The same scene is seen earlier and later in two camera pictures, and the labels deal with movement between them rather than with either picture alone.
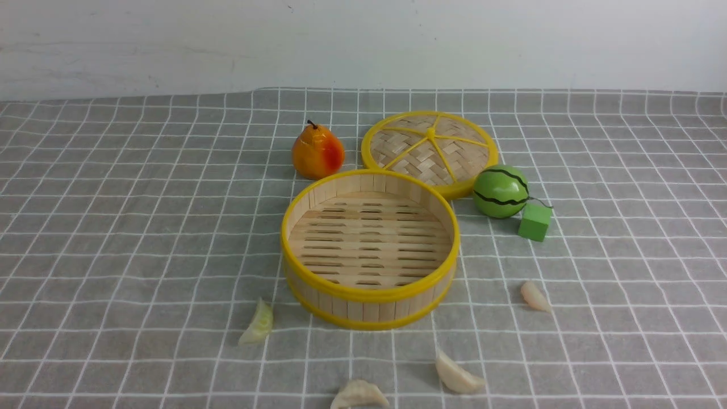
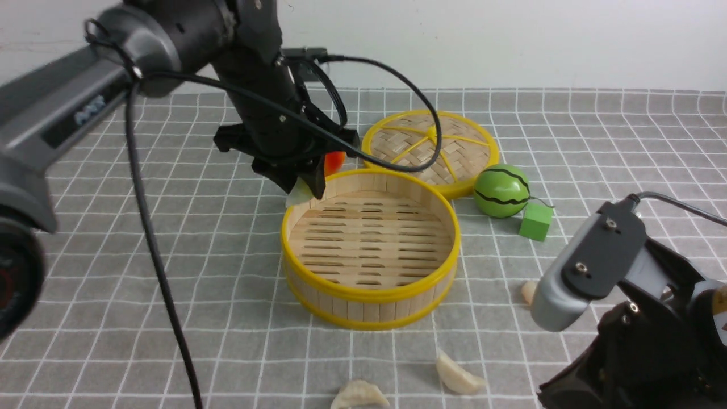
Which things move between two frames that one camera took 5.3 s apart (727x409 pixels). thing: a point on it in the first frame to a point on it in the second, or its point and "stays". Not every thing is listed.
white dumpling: [361, 395] stays
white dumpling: [454, 379] stays
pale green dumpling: [260, 326] to [300, 193]
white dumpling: [534, 298] stays
